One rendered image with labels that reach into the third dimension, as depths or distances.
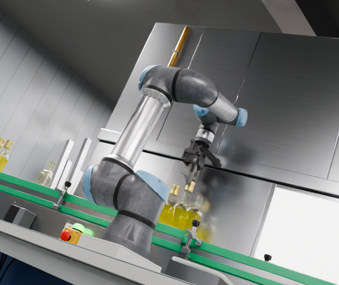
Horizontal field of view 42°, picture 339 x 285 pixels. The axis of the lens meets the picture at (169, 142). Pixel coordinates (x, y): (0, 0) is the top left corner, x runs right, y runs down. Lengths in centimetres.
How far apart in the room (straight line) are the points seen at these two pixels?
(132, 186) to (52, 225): 68
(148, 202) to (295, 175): 86
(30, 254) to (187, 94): 72
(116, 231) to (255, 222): 80
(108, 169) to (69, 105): 400
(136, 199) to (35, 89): 394
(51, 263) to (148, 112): 55
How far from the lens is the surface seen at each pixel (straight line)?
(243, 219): 189
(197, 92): 146
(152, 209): 125
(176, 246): 164
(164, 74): 149
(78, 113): 538
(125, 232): 122
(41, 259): 145
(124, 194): 127
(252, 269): 166
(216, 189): 196
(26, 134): 503
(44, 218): 192
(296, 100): 214
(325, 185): 192
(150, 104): 145
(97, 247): 122
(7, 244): 165
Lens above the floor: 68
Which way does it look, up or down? 20 degrees up
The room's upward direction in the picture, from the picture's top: 23 degrees clockwise
